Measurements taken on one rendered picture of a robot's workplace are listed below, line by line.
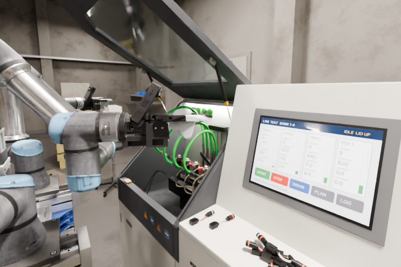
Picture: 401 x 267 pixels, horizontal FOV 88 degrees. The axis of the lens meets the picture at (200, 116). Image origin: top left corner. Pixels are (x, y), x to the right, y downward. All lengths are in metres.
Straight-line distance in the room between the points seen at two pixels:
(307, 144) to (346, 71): 2.24
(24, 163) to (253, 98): 1.12
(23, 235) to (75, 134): 0.41
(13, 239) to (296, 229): 0.88
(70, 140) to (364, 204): 0.80
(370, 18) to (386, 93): 2.27
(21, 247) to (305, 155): 0.93
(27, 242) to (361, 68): 3.00
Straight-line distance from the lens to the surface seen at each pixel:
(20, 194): 0.82
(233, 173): 1.00
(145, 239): 1.34
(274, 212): 0.91
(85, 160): 0.57
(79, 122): 0.55
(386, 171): 0.79
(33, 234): 0.90
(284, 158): 0.86
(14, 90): 0.75
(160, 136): 0.52
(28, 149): 1.29
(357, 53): 3.00
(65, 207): 1.38
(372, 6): 3.07
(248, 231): 0.94
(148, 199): 1.21
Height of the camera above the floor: 1.53
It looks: 8 degrees down
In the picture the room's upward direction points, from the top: straight up
